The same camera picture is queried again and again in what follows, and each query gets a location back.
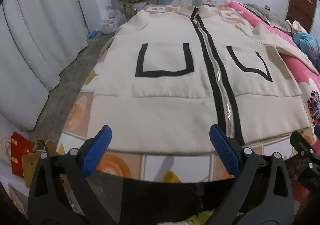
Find white plastic bag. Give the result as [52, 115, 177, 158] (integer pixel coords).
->
[99, 10, 127, 35]

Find patterned tile bed sheet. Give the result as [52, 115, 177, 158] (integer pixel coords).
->
[56, 2, 318, 183]

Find pink floral blanket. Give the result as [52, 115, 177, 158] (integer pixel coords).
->
[217, 1, 319, 125]

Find brown paper bag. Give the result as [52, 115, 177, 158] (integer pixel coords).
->
[22, 139, 59, 189]

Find blue clothing bundle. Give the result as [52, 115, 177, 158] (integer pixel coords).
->
[293, 32, 319, 71]

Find red gift bag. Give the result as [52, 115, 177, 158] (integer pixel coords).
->
[10, 131, 34, 178]

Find green fuzzy garment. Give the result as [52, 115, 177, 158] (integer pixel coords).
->
[175, 211, 214, 225]

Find white curtain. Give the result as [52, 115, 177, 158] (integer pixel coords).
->
[1, 0, 88, 131]

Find brown wooden door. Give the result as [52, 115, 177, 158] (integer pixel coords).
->
[286, 0, 317, 32]

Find cream zip jacket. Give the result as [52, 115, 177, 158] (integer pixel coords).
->
[87, 4, 314, 155]

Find grey patterned pillow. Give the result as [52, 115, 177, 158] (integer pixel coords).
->
[243, 3, 292, 35]

